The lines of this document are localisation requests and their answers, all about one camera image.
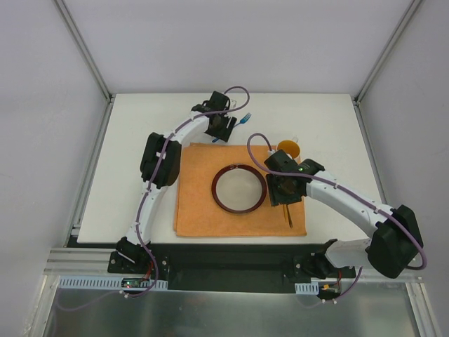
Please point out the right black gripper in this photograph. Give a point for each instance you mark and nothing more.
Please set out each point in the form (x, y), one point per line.
(286, 197)

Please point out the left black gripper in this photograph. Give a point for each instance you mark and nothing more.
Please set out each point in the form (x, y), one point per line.
(222, 127)

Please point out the blue metal fork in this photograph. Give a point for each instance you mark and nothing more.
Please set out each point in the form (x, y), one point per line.
(243, 120)

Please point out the gold spoon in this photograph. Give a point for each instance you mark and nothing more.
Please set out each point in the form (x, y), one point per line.
(288, 215)

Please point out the white floral mug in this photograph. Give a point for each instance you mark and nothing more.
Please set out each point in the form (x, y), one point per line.
(290, 147)

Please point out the red rimmed plate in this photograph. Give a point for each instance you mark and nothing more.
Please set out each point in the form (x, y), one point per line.
(239, 189)

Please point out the orange cloth placemat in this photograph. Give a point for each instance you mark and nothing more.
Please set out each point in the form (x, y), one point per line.
(198, 215)

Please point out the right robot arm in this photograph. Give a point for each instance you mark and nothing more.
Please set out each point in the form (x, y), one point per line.
(393, 237)

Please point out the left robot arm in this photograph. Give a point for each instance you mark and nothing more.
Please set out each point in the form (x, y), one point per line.
(160, 168)

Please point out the right white cable duct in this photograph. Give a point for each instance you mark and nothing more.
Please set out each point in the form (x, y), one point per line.
(311, 288)

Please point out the white cable duct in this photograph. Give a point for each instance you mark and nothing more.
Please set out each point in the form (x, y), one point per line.
(110, 283)
(311, 288)

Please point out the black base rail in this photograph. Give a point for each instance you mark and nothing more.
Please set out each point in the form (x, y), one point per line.
(252, 268)

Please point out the left aluminium frame post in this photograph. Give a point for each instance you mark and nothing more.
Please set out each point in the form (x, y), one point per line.
(79, 41)

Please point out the aluminium frame post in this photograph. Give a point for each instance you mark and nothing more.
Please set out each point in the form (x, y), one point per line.
(394, 38)
(79, 41)

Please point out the right aluminium frame post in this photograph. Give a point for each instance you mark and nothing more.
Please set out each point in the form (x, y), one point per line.
(394, 38)

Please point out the aluminium front rail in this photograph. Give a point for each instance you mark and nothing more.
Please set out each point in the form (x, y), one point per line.
(94, 262)

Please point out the left white cable duct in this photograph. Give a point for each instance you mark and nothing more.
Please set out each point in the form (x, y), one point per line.
(110, 283)

